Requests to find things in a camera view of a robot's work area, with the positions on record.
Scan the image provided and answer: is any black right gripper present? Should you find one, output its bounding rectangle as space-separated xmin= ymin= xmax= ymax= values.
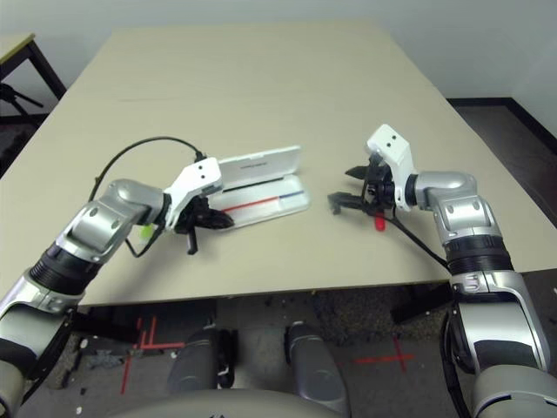
xmin=326 ymin=157 xmax=397 ymax=217

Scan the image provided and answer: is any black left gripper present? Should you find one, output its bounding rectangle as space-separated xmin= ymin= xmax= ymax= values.
xmin=176 ymin=196 xmax=235 ymax=256

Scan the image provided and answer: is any white plastic pencil case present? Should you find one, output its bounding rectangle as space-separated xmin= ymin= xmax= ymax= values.
xmin=206 ymin=145 xmax=313 ymax=231

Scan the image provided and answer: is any dark speckled floor mat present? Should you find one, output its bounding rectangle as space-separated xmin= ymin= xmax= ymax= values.
xmin=312 ymin=290 xmax=395 ymax=345
xmin=43 ymin=333 xmax=86 ymax=389

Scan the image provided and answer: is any grey left robot leg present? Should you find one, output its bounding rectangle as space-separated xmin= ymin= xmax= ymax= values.
xmin=167 ymin=326 xmax=232 ymax=392

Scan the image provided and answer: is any grey robot leg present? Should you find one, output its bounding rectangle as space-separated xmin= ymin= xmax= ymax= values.
xmin=285 ymin=321 xmax=350 ymax=415
xmin=167 ymin=326 xmax=232 ymax=392

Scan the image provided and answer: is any grey right robot leg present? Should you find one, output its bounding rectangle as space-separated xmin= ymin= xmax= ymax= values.
xmin=285 ymin=321 xmax=350 ymax=415

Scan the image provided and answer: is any grey crumpled floor scrap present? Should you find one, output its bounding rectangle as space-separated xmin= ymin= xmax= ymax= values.
xmin=82 ymin=347 xmax=127 ymax=369

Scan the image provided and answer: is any grey robot torso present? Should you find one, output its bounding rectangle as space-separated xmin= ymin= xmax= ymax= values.
xmin=99 ymin=387 xmax=349 ymax=418

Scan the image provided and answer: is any black tripod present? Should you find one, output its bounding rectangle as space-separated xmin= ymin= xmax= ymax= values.
xmin=0 ymin=82 xmax=44 ymax=127

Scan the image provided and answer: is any side table with black legs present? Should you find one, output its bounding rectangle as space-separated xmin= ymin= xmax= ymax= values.
xmin=0 ymin=32 xmax=67 ymax=118

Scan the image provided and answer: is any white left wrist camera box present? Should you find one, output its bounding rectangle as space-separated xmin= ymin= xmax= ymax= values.
xmin=164 ymin=158 xmax=224 ymax=230

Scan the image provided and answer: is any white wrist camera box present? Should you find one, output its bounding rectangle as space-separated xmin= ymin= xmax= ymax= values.
xmin=164 ymin=158 xmax=224 ymax=230
xmin=366 ymin=124 xmax=413 ymax=212

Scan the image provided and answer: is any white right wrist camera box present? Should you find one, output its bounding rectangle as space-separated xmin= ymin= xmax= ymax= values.
xmin=366 ymin=124 xmax=413 ymax=212

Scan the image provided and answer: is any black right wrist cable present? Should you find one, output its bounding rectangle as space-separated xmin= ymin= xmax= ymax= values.
xmin=382 ymin=209 xmax=475 ymax=418

